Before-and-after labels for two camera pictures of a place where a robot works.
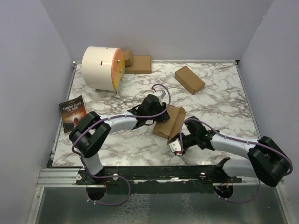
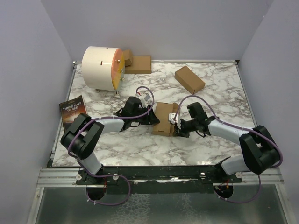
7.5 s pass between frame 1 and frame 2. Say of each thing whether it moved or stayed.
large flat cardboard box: stayed
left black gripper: moved
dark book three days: stayed
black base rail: stayed
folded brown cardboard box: stayed
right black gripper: moved
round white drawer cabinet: stayed
